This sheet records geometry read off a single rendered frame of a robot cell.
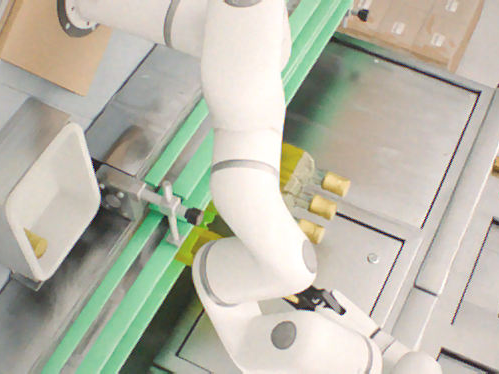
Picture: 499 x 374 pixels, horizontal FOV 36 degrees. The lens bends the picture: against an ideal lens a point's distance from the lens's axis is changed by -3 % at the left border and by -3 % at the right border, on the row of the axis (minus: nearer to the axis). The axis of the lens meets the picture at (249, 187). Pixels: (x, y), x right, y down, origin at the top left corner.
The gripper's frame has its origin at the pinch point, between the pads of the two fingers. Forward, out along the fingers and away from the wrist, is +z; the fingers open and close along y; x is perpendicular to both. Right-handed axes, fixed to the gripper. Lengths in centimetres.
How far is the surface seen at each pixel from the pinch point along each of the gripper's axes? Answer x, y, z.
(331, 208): -16.1, 1.6, 5.4
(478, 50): -386, -313, 117
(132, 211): 10.6, 9.5, 26.8
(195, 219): 7.5, 16.0, 14.8
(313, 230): -10.3, 1.8, 4.8
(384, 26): -285, -238, 148
